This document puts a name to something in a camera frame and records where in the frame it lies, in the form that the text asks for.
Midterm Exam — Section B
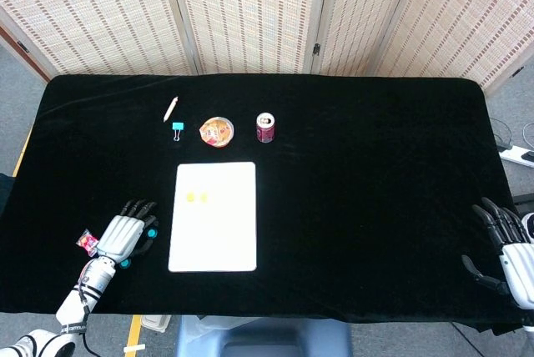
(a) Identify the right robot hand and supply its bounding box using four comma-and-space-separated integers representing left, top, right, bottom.
461, 196, 534, 310

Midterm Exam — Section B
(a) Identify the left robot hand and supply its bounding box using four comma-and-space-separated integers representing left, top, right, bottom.
94, 199, 160, 269

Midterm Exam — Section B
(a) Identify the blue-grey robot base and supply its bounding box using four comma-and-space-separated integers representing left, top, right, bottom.
174, 314, 354, 357

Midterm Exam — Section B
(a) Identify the red candy wrapper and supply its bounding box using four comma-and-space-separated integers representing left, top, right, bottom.
75, 229, 100, 257

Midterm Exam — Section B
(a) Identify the white magnetic board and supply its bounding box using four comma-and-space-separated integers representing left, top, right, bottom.
168, 161, 258, 274

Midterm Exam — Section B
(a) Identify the white plastic box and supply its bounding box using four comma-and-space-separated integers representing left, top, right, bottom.
141, 314, 171, 335

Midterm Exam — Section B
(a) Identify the white power strip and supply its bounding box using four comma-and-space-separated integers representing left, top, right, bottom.
498, 144, 534, 163

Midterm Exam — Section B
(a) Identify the fruit jelly cup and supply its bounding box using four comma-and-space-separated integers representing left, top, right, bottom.
198, 116, 234, 148

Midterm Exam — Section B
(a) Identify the black velvet tablecloth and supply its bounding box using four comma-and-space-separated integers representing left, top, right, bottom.
0, 73, 521, 327

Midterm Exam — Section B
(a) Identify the red soda can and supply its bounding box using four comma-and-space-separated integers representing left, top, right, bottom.
255, 112, 277, 144

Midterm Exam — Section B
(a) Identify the woven folding screen panel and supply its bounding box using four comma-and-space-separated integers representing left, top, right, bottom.
306, 0, 422, 78
373, 0, 534, 98
164, 0, 333, 76
0, 0, 204, 83

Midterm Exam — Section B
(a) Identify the black floor cable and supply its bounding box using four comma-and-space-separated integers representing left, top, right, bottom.
493, 117, 515, 150

